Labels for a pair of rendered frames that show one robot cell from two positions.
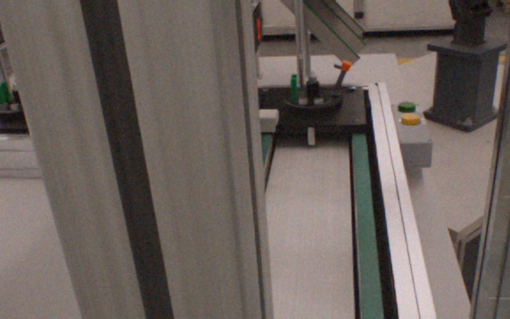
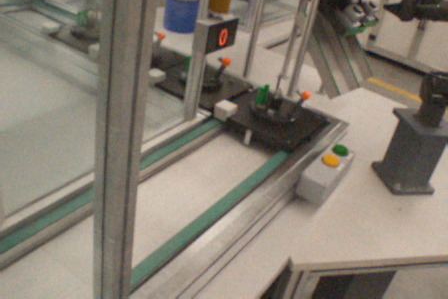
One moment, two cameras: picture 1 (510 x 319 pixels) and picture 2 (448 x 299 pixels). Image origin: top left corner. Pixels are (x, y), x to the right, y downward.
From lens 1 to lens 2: 0.42 m
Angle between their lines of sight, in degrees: 16
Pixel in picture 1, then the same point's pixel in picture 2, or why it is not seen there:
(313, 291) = not seen: hidden behind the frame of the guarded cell
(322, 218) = (191, 200)
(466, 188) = (339, 235)
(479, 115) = (410, 185)
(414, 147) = (311, 183)
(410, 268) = (190, 265)
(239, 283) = not seen: outside the picture
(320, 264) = (151, 229)
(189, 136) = not seen: outside the picture
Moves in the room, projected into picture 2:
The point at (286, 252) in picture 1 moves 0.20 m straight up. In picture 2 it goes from (140, 208) to (148, 125)
